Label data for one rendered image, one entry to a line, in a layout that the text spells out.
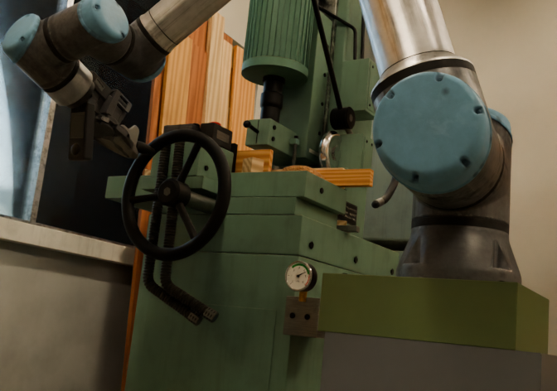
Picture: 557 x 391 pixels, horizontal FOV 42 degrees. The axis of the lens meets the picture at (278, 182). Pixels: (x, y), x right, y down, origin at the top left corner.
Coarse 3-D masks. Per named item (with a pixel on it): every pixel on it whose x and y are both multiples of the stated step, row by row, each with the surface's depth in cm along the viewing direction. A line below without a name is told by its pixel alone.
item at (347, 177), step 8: (328, 176) 177; (336, 176) 176; (344, 176) 175; (352, 176) 174; (360, 176) 173; (368, 176) 172; (336, 184) 176; (344, 184) 174; (352, 184) 173; (360, 184) 172; (368, 184) 171
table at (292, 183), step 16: (112, 176) 192; (144, 176) 187; (192, 176) 166; (240, 176) 171; (256, 176) 169; (272, 176) 167; (288, 176) 164; (304, 176) 162; (112, 192) 191; (144, 192) 185; (208, 192) 168; (240, 192) 170; (256, 192) 168; (272, 192) 166; (288, 192) 163; (304, 192) 161; (320, 192) 168; (336, 192) 174; (144, 208) 202; (336, 208) 174
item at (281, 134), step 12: (252, 120) 188; (264, 120) 186; (252, 132) 187; (264, 132) 185; (276, 132) 187; (288, 132) 193; (252, 144) 186; (264, 144) 184; (276, 144) 187; (288, 144) 193; (276, 156) 195; (288, 156) 193
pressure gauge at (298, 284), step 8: (296, 264) 151; (304, 264) 150; (288, 272) 152; (296, 272) 151; (304, 272) 150; (312, 272) 150; (288, 280) 151; (296, 280) 150; (304, 280) 149; (312, 280) 149; (296, 288) 150; (304, 288) 149; (304, 296) 151
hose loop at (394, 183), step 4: (392, 176) 230; (392, 180) 229; (392, 184) 228; (396, 184) 228; (388, 188) 227; (392, 188) 227; (388, 192) 225; (392, 192) 226; (384, 196) 223; (388, 196) 224; (376, 200) 219; (380, 200) 220; (384, 200) 221; (388, 200) 224; (372, 204) 218; (376, 204) 218; (380, 204) 219; (384, 204) 222
